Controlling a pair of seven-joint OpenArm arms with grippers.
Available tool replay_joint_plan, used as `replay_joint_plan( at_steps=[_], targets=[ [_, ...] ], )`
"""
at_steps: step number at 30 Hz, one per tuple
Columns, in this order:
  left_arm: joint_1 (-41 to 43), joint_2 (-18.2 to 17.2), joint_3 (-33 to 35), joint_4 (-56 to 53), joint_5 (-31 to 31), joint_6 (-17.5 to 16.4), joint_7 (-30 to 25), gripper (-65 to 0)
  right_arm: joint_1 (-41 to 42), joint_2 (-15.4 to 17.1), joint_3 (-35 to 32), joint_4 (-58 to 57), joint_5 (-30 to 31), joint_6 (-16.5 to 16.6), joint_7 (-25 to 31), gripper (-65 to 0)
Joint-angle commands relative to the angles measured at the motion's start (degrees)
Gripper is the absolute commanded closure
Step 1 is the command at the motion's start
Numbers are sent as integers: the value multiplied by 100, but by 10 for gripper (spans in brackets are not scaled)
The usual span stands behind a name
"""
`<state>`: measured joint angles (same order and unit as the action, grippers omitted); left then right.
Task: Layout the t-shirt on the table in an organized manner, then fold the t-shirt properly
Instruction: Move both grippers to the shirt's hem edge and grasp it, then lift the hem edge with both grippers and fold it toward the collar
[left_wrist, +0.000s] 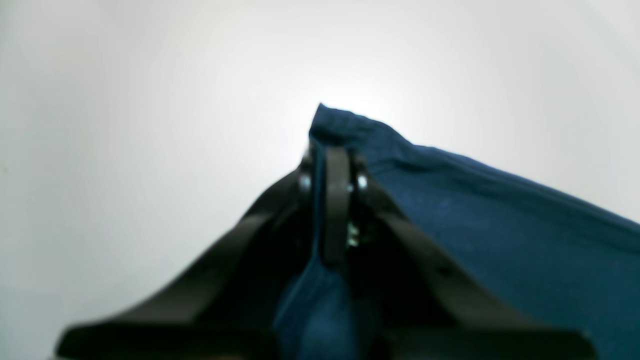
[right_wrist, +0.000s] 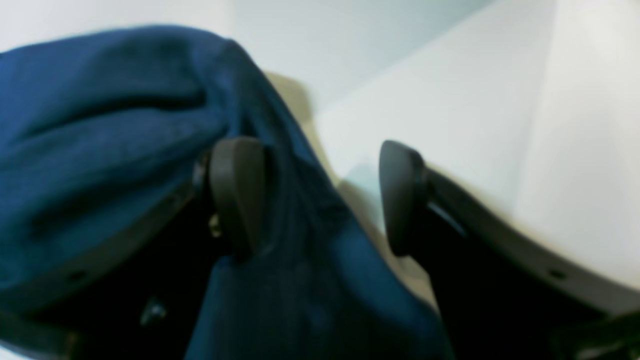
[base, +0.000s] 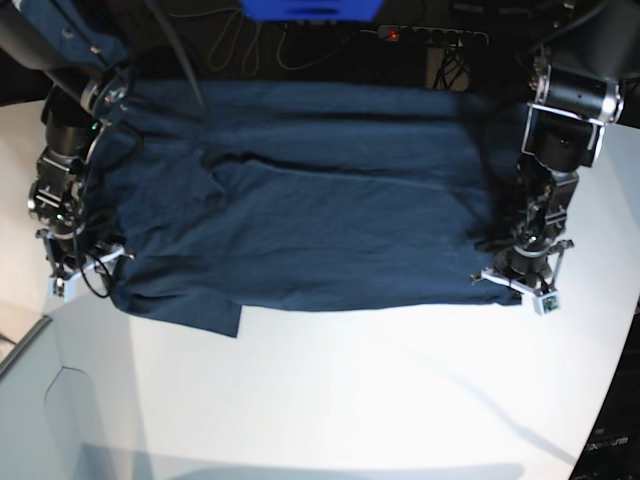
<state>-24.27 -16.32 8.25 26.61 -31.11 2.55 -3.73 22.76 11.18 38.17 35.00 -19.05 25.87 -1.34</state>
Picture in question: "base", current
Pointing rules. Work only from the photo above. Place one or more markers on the black power strip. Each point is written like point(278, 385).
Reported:
point(436, 37)

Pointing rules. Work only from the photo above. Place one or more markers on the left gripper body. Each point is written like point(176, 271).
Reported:
point(539, 263)

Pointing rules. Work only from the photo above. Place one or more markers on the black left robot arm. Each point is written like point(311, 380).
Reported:
point(579, 75)

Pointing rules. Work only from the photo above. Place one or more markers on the black device with label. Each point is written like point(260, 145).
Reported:
point(613, 457)

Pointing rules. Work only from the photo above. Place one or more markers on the blue plastic bin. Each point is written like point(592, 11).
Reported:
point(310, 10)

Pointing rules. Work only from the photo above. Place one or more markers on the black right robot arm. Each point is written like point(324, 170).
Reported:
point(93, 82)

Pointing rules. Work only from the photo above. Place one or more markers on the dark navy t-shirt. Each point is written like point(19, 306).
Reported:
point(312, 197)

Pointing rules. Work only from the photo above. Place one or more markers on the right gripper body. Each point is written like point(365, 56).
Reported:
point(81, 237)

